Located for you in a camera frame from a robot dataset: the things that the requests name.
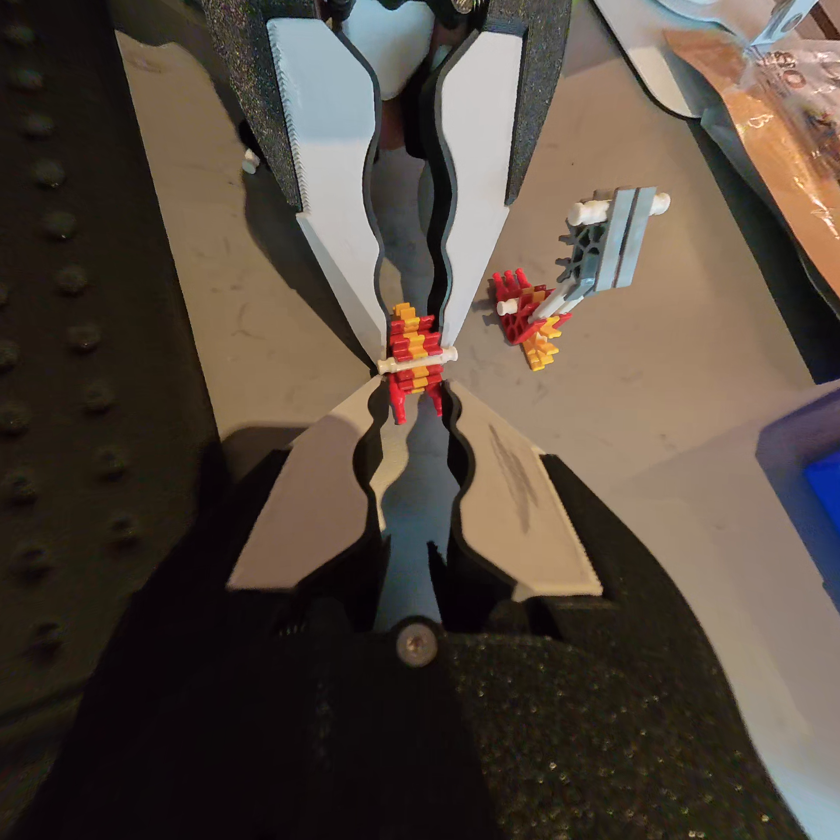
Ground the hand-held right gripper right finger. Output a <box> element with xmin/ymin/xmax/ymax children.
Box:
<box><xmin>443</xmin><ymin>381</ymin><xmax>603</xmax><ymax>601</ymax></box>

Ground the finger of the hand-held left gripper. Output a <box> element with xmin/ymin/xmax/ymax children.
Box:
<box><xmin>266</xmin><ymin>16</ymin><xmax>389</xmax><ymax>347</ymax></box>
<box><xmin>430</xmin><ymin>30</ymin><xmax>526</xmax><ymax>334</ymax></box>

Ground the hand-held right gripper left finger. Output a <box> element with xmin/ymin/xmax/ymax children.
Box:
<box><xmin>226</xmin><ymin>381</ymin><xmax>389</xmax><ymax>592</ymax></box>

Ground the small red toy assembly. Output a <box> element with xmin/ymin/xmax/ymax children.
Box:
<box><xmin>489</xmin><ymin>268</ymin><xmax>572</xmax><ymax>372</ymax></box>

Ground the yellow fan connector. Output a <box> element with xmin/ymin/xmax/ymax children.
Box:
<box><xmin>392</xmin><ymin>302</ymin><xmax>435</xmax><ymax>395</ymax></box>

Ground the red fan connector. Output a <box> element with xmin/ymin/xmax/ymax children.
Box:
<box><xmin>387</xmin><ymin>316</ymin><xmax>421</xmax><ymax>395</ymax></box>
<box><xmin>412</xmin><ymin>315</ymin><xmax>442</xmax><ymax>395</ymax></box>

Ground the white document stand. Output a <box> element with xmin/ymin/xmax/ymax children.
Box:
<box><xmin>592</xmin><ymin>0</ymin><xmax>731</xmax><ymax>120</ymax></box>

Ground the shiny plastic bag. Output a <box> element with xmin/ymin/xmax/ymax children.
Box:
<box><xmin>663</xmin><ymin>29</ymin><xmax>840</xmax><ymax>298</ymax></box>

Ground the small blue plastic bin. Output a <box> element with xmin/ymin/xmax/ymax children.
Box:
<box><xmin>804</xmin><ymin>453</ymin><xmax>840</xmax><ymax>534</ymax></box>

